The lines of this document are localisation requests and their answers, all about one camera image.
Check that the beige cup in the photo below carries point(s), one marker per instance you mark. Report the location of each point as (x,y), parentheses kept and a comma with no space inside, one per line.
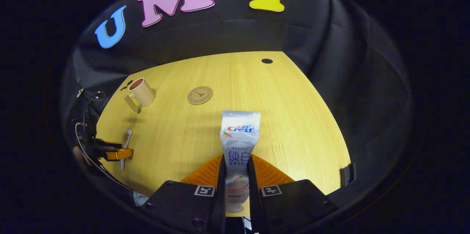
(145,92)

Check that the white toothbrush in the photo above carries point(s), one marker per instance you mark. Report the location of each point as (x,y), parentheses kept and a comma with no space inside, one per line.
(128,139)

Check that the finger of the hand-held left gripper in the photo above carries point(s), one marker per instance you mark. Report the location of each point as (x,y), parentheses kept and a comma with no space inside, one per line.
(119,154)
(108,143)

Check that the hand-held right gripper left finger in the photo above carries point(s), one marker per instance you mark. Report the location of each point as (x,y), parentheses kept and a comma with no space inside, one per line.
(220,204)

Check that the white patterned cloth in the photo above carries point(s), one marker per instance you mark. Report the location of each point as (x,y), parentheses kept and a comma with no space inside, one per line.
(140,199)

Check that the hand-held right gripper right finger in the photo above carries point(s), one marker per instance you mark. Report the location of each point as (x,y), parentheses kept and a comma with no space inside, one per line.
(252,197)

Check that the black backdrop cloth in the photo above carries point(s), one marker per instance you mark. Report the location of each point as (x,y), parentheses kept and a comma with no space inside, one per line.
(330,61)

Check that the black bracket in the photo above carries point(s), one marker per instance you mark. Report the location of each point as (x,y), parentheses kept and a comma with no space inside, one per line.
(348,175)

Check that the round brown coaster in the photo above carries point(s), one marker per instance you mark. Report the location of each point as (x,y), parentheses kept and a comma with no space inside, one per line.
(200,95)

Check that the white toothpaste tube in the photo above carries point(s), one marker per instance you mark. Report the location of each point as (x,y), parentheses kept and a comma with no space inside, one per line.
(240,134)

